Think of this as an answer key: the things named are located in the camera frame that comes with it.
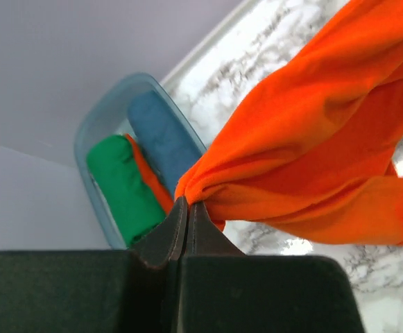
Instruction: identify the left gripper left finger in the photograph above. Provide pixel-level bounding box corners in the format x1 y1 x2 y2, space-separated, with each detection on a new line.
128 196 188 269

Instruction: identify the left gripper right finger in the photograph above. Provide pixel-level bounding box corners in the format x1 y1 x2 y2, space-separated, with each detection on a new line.
187 202 245 257

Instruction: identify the orange t shirt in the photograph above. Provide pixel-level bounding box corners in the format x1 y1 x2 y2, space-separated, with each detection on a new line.
175 1 403 246
124 134 173 214

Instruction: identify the rolled green t shirt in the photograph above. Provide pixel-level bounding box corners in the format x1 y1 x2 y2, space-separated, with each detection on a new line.
86 135 167 246

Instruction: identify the rolled orange t shirt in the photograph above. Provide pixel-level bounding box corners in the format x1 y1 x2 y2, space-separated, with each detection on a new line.
124 134 173 214

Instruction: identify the rolled blue t shirt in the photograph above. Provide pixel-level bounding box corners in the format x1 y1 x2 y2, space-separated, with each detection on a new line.
127 91 205 196

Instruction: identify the clear blue plastic bin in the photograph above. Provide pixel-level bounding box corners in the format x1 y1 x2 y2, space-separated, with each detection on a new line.
74 74 206 249

